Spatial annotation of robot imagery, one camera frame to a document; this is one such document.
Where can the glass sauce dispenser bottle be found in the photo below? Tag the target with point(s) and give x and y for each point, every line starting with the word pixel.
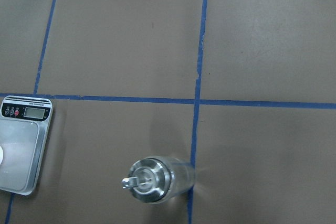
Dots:
pixel 156 179

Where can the grey digital kitchen scale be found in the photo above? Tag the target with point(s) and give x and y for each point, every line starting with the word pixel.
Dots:
pixel 25 123

